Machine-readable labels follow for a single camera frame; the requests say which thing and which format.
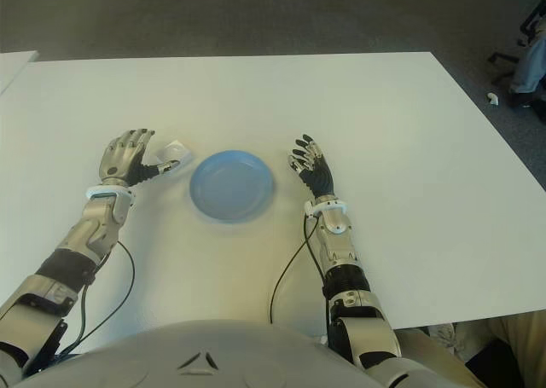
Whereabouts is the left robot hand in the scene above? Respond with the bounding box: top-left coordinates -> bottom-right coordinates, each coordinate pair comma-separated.
98,128 -> 180,188

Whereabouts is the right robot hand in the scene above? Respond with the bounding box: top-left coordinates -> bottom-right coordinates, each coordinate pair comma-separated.
286,134 -> 334,200

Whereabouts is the white charger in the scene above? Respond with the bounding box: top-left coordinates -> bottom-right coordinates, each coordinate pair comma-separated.
154,138 -> 195,171

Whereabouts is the blue plate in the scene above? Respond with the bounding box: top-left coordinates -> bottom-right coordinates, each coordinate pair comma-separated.
189,149 -> 276,225

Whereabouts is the white side table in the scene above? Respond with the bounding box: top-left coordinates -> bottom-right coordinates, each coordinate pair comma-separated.
0,49 -> 39,95

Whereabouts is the white patterned shoe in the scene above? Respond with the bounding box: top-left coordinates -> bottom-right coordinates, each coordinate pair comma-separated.
428,321 -> 462,357

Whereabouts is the black shoe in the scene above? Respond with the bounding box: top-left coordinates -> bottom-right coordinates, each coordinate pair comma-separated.
507,91 -> 546,125

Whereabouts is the grey robot torso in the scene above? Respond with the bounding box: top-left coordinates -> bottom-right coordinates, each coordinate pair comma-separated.
12,319 -> 385,388

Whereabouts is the black office chair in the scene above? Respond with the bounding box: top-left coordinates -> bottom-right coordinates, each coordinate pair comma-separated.
488,0 -> 546,86

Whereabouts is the person in beige trousers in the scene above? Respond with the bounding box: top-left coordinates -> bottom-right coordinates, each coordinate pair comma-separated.
396,310 -> 546,388

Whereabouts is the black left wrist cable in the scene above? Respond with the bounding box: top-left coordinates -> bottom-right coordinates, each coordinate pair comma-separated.
55,239 -> 137,359

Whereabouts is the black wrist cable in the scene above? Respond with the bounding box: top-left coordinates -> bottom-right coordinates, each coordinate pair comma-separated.
267,215 -> 332,325
55,239 -> 137,359

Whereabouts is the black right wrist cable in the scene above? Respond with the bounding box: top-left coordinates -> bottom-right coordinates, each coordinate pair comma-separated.
267,215 -> 332,325

